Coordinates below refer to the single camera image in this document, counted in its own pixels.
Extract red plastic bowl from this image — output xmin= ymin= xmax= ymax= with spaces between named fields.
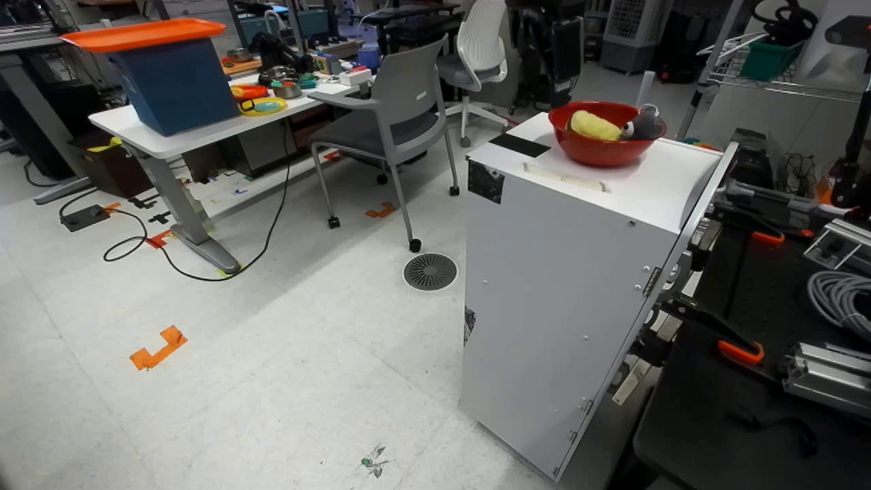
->
xmin=548 ymin=101 xmax=650 ymax=169

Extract grey bear plush toy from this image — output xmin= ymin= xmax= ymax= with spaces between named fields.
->
xmin=624 ymin=103 xmax=668 ymax=141

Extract white toy fridge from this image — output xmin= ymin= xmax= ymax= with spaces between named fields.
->
xmin=460 ymin=115 xmax=736 ymax=479

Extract grey office chair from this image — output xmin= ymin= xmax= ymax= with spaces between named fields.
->
xmin=310 ymin=35 xmax=460 ymax=253

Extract white office chair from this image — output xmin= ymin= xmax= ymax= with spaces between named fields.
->
xmin=438 ymin=0 xmax=509 ymax=147

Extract white office desk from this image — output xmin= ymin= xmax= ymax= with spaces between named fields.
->
xmin=91 ymin=76 xmax=354 ymax=276

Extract orange floor tape marker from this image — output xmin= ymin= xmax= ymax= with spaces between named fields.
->
xmin=132 ymin=326 xmax=188 ymax=371

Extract blue bin orange lid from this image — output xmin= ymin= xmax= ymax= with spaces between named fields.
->
xmin=64 ymin=17 xmax=241 ymax=136

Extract black floor cable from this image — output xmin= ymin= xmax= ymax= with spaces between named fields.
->
xmin=58 ymin=121 xmax=294 ymax=286

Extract orange handled black clamp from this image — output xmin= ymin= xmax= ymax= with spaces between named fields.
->
xmin=661 ymin=297 xmax=765 ymax=367

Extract grey coiled cable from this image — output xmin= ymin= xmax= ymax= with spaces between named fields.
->
xmin=805 ymin=268 xmax=871 ymax=346

